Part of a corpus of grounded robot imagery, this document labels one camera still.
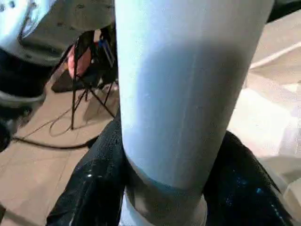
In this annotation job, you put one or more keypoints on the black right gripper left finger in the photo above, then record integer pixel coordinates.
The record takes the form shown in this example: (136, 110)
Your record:
(94, 183)

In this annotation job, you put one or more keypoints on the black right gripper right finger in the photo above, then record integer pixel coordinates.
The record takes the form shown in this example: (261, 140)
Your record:
(244, 188)

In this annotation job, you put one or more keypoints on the white plastic table top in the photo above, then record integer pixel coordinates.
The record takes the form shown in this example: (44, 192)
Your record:
(265, 106)

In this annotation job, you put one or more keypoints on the white plastic table leg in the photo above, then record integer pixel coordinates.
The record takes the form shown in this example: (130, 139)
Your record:
(176, 94)

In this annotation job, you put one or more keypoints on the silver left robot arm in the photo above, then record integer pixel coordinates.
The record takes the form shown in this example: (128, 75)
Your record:
(14, 18)

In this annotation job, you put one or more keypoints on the black tripod stand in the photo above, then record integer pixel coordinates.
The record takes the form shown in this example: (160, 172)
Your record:
(74, 99)

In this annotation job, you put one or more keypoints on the pink round object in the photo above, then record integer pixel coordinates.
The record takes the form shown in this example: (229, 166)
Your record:
(82, 61)

